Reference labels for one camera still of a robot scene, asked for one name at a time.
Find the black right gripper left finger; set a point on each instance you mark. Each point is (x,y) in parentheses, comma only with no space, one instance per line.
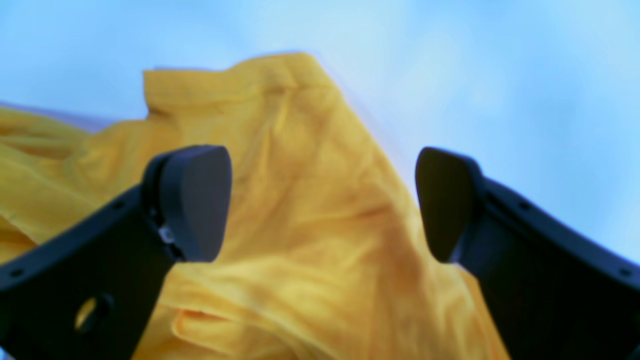
(89,293)

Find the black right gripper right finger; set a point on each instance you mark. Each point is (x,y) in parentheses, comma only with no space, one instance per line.
(552,293)

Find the orange t-shirt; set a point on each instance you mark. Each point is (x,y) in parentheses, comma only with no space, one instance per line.
(324,256)

